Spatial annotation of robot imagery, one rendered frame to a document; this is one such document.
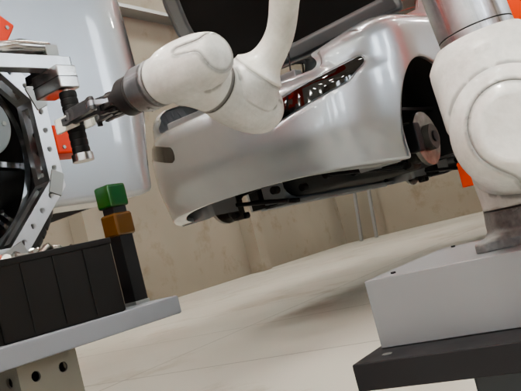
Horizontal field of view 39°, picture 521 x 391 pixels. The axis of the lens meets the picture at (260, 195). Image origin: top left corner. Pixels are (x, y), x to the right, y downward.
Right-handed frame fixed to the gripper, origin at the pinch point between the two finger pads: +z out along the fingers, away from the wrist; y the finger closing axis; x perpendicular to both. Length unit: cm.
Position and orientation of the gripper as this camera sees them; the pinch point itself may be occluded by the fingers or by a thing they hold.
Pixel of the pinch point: (74, 122)
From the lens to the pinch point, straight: 155.3
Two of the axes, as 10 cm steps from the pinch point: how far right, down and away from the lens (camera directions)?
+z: -7.5, 2.3, 6.2
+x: -2.5, -9.7, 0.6
